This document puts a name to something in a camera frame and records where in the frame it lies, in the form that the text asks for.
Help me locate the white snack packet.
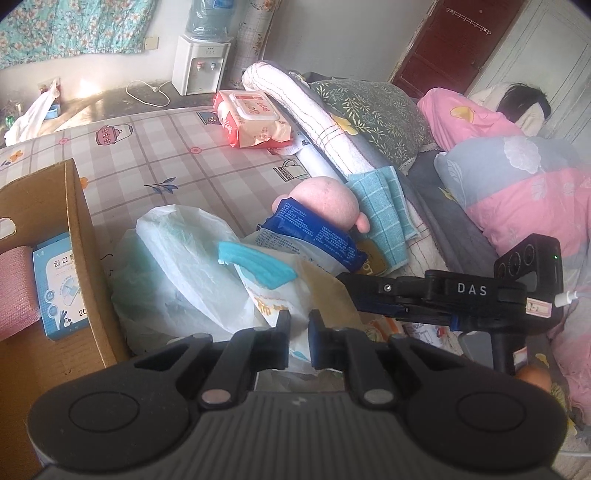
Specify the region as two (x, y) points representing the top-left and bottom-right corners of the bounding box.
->
(218, 242), (366, 375)

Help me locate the teal checked towel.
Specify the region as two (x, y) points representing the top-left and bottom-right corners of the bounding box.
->
(346, 166), (419, 273)

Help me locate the pink plush toy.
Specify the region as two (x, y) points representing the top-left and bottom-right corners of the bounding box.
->
(271, 177), (370, 234)

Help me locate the blue white tissue pack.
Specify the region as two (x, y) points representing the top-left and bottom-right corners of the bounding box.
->
(242, 198), (368, 276)

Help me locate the blue band-aid box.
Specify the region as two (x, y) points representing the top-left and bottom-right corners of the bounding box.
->
(32, 232), (89, 341)

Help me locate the pink knitted cloth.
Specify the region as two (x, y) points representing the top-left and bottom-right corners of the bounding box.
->
(0, 246), (40, 341)

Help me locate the gold small box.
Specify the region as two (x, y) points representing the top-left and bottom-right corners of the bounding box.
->
(356, 239), (389, 276)

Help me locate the person's right hand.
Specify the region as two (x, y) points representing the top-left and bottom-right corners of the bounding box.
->
(515, 364), (552, 393)

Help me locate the white tied plastic bag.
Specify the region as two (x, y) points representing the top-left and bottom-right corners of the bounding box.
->
(111, 205), (273, 354)

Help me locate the white rolled checked blanket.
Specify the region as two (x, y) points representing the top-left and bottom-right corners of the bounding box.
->
(242, 61), (389, 182)

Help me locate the green leaf patterned pillow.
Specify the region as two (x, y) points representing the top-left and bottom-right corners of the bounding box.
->
(310, 79), (437, 173)

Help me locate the sleeping person's head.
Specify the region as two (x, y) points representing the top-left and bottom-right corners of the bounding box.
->
(469, 83), (552, 137)

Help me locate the red wet wipes pack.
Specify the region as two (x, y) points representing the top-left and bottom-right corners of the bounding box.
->
(213, 90), (293, 149)

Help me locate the brown cardboard box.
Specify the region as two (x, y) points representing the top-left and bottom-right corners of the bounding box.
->
(1, 160), (130, 479)

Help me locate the dark red door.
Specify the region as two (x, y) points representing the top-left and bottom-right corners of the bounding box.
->
(392, 0), (523, 99)

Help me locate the white water dispenser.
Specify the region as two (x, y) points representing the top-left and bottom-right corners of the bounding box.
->
(171, 35), (230, 96)

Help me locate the rolled floral mat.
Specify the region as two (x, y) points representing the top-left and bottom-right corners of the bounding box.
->
(225, 0), (281, 89)

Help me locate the blue water bottle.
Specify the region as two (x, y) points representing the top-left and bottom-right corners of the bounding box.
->
(185, 0), (235, 43)

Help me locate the white plastic bag on floor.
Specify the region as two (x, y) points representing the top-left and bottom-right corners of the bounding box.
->
(4, 78), (60, 146)

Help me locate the white power cable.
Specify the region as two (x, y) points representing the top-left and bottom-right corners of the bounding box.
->
(125, 79), (174, 110)

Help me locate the teal floral wall cloth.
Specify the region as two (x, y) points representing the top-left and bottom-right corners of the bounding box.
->
(1, 0), (157, 69)

